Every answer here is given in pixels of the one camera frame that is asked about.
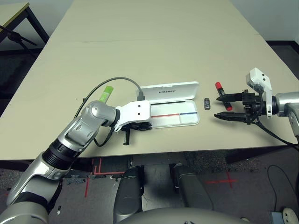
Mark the plain white shoe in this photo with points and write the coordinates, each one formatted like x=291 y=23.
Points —
x=244 y=219

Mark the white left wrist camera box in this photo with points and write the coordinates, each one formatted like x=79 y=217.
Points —
x=137 y=112

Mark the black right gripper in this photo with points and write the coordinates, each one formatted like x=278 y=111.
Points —
x=253 y=105

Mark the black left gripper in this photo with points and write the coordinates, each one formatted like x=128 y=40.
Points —
x=127 y=137

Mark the green highlighter pen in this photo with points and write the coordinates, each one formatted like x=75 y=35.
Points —
x=107 y=92

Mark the dark grey left robot leg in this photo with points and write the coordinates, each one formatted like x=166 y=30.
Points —
x=128 y=193

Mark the black marker with red cap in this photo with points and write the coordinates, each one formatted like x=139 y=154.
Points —
x=219 y=86

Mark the white plastic pencil case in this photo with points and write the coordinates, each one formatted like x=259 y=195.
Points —
x=172 y=91

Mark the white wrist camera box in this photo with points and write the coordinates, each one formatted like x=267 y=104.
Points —
x=137 y=112
x=257 y=77

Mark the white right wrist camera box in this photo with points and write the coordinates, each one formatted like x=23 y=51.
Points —
x=257 y=77

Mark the grey robot torso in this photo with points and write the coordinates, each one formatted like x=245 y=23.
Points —
x=187 y=217

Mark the dark grey robot leg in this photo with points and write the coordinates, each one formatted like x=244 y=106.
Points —
x=191 y=191
x=128 y=193

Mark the black framed side table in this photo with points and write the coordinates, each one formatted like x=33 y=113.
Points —
x=35 y=21

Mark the blue grey box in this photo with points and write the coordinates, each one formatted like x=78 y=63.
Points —
x=275 y=218

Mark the small dark grey eraser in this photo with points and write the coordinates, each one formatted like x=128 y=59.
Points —
x=207 y=103

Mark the dark grey right robot leg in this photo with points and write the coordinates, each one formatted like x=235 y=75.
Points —
x=191 y=191

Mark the black tripod stand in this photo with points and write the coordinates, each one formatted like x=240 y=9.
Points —
x=14 y=36

